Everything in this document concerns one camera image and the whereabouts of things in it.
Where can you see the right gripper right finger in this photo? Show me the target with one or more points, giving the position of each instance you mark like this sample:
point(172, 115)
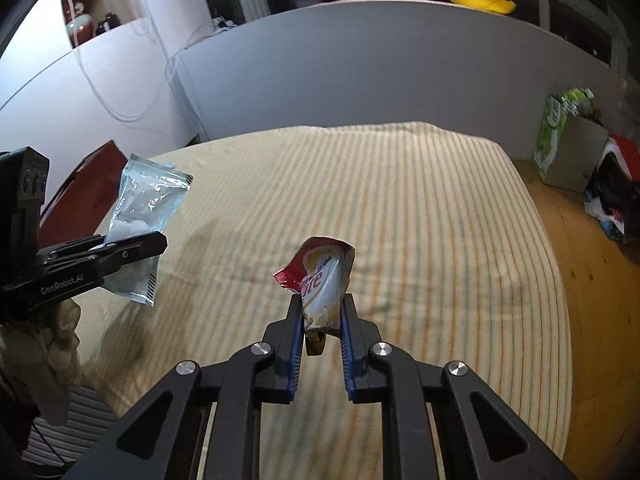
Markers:
point(363, 383)

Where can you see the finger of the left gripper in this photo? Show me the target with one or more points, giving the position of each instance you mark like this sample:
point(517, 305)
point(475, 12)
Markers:
point(113, 256)

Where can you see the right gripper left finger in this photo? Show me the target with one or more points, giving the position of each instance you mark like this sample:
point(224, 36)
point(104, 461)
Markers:
point(277, 383)

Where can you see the red white snack wrapper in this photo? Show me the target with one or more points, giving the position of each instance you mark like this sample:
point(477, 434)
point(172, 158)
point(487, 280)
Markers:
point(319, 272)

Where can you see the clear blue plastic packet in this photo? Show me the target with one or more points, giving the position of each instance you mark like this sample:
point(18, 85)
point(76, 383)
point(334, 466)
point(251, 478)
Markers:
point(149, 194)

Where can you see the left hand in white glove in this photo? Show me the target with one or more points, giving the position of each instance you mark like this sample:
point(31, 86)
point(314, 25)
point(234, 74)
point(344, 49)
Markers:
point(40, 364)

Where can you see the dark red cardboard box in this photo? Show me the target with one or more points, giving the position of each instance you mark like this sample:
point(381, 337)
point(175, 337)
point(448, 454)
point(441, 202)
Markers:
point(84, 198)

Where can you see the white ribbed headboard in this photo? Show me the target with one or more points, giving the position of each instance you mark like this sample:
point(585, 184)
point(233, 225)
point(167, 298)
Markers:
point(89, 418)

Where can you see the red ceramic vase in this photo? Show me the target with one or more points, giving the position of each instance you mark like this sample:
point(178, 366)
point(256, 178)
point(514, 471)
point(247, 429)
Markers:
point(80, 25)

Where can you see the dark bottles on shelf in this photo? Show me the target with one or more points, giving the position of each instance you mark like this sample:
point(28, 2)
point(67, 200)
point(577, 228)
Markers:
point(110, 22)

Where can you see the white power strip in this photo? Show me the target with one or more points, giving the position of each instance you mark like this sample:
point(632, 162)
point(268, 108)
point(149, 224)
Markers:
point(220, 24)

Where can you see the pile of clothes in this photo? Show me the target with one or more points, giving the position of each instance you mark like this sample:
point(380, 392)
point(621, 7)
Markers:
point(612, 193)

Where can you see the green white paper bag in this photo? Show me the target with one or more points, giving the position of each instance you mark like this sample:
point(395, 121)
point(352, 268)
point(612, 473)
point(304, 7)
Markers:
point(570, 140)

